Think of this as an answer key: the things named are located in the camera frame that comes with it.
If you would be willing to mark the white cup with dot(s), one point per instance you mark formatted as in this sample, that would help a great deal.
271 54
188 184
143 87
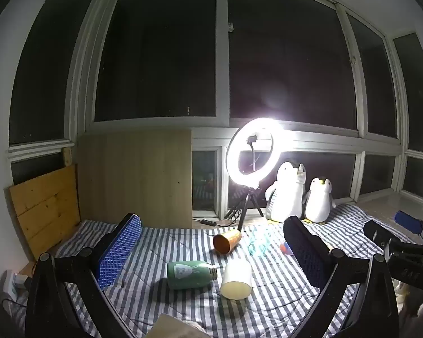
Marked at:
237 278

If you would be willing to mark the orange cup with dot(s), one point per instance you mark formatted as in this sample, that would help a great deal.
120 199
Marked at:
226 241

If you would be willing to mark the light wooden panel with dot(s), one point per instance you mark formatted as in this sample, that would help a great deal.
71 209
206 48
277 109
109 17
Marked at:
134 179

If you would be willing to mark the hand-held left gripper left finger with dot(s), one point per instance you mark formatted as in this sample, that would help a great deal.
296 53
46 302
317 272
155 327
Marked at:
120 250

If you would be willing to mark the pine wooden board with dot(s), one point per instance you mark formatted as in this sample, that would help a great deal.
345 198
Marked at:
45 207

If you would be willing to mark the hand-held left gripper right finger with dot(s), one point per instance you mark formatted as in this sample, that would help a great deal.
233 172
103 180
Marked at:
305 253

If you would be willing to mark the small orange blue toy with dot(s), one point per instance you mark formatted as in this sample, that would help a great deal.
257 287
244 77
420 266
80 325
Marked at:
286 247

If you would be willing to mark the clear plastic bottle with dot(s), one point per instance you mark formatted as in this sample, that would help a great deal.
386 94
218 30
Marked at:
259 241

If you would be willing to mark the striped blanket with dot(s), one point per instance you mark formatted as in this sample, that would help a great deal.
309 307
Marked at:
183 310

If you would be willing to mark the white power strip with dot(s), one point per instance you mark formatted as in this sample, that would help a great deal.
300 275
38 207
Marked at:
16 283

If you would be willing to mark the green bottle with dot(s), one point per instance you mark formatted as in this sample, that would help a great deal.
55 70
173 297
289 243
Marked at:
188 274

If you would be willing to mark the beige cloth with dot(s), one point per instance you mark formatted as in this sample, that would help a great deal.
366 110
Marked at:
183 327

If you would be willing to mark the white window frame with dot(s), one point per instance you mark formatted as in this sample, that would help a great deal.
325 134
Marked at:
222 42

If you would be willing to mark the large penguin plush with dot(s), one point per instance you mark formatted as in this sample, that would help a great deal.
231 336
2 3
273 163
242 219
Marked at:
287 197

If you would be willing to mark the small penguin plush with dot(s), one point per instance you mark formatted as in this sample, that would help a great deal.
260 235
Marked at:
319 200

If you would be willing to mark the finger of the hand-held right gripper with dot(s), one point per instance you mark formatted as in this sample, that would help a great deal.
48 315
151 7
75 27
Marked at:
409 221
377 232

